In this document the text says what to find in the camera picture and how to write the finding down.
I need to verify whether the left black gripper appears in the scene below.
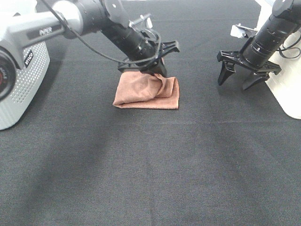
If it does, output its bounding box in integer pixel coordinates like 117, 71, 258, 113
118, 40, 180, 77

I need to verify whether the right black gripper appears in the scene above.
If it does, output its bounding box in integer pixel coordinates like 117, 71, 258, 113
217, 51, 281, 90

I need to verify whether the brown towel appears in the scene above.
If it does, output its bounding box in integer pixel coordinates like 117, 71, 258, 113
113, 72, 180, 109

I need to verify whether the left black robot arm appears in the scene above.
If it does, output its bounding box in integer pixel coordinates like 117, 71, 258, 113
0, 0, 179, 98

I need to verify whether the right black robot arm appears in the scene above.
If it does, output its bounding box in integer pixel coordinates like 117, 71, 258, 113
217, 0, 301, 90

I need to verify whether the white box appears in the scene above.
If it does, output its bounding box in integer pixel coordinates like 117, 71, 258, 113
255, 0, 301, 120

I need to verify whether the black table mat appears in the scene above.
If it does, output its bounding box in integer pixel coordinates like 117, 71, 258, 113
0, 0, 301, 226

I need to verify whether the grey perforated laundry basket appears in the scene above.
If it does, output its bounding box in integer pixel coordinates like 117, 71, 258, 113
0, 42, 50, 130

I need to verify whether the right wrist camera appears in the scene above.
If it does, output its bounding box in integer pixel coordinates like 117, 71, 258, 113
230, 24, 258, 39

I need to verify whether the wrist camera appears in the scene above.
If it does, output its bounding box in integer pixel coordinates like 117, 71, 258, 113
230, 24, 258, 39
129, 13, 153, 30

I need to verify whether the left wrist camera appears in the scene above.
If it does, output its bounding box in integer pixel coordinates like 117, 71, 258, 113
129, 13, 153, 30

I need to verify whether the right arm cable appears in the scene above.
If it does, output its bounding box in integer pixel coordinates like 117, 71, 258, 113
279, 35, 301, 59

